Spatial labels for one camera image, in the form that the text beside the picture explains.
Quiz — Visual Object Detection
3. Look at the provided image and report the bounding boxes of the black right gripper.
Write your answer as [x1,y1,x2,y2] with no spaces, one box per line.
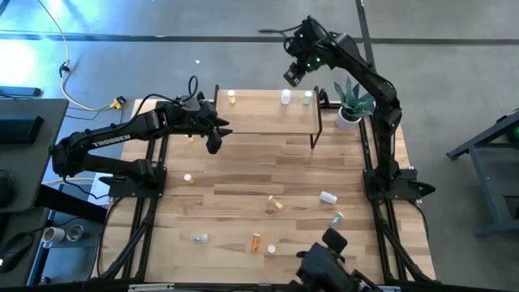
[282,16,337,88]

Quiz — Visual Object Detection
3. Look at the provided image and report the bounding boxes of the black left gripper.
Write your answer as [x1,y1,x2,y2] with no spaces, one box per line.
[174,92,234,137]

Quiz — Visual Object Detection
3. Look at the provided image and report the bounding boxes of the wooden shelf with black legs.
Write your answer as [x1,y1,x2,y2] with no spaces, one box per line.
[211,84,325,150]

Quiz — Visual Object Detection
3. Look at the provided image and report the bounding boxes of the green plant in white pot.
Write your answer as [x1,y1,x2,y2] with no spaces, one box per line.
[332,75,377,131]

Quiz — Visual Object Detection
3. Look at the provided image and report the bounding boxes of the white paper sheet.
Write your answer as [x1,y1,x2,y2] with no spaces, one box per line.
[87,174,113,206]

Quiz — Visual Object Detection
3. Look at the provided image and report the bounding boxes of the black desk beam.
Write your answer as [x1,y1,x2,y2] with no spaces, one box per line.
[34,184,109,225]

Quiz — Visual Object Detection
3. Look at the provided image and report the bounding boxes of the clear glass cup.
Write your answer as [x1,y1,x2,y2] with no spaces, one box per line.
[65,224,85,243]

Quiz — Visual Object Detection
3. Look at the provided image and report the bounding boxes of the dark grey desk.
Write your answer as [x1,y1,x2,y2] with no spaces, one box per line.
[0,98,70,214]
[0,206,52,287]

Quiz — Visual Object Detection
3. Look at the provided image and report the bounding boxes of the black box device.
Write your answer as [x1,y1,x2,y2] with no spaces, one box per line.
[0,114,45,145]

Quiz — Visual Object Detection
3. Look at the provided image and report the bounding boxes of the black flat bar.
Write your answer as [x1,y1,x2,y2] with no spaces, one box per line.
[0,85,42,98]

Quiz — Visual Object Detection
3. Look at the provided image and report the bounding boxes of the blue-grey metal cart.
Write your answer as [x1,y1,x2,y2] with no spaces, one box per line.
[445,108,519,238]

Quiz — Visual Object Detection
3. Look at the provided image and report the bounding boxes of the black computer mouse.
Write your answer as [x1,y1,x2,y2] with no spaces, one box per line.
[0,232,35,273]

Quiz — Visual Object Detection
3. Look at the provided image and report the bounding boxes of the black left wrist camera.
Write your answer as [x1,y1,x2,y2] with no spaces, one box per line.
[205,131,223,156]

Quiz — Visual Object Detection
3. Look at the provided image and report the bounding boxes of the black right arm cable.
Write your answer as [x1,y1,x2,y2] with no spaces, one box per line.
[257,23,305,56]

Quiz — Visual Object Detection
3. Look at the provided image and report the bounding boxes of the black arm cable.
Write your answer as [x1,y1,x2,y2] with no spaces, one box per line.
[131,75,200,122]
[257,23,305,56]

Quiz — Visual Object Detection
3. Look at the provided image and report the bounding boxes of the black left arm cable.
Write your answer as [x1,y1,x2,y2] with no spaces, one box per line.
[131,75,200,122]

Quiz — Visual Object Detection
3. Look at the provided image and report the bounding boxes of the black aluminium table frame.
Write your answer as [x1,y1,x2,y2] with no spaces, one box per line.
[91,84,437,292]

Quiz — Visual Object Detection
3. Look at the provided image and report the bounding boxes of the black power cable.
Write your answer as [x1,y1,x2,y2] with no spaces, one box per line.
[64,105,127,135]

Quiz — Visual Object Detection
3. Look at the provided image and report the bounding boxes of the yellow extension cable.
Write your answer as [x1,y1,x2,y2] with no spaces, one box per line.
[56,176,95,184]
[37,0,125,113]

